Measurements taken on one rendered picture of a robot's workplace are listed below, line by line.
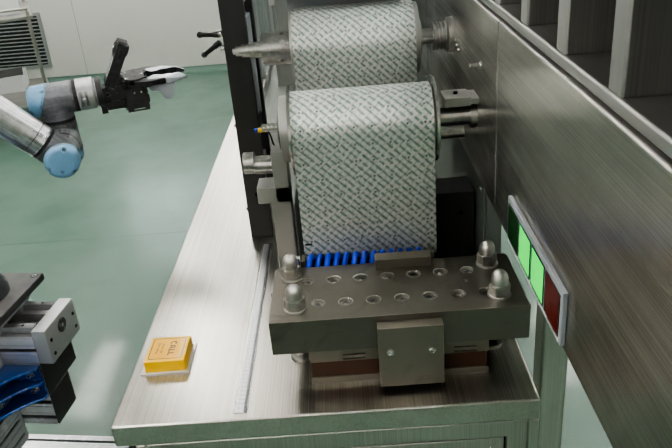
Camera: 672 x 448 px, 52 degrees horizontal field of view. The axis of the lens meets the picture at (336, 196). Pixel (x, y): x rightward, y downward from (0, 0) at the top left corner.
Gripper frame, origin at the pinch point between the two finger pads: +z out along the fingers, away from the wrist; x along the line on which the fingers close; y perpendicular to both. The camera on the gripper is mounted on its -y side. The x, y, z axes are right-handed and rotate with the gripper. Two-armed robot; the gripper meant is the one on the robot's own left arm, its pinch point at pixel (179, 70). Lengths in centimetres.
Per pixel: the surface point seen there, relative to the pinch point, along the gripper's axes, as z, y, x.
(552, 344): 62, 44, 75
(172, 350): -15, 22, 72
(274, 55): 15.4, -14.2, 36.2
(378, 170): 24, -5, 70
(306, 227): 11, 6, 68
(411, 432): 17, 25, 99
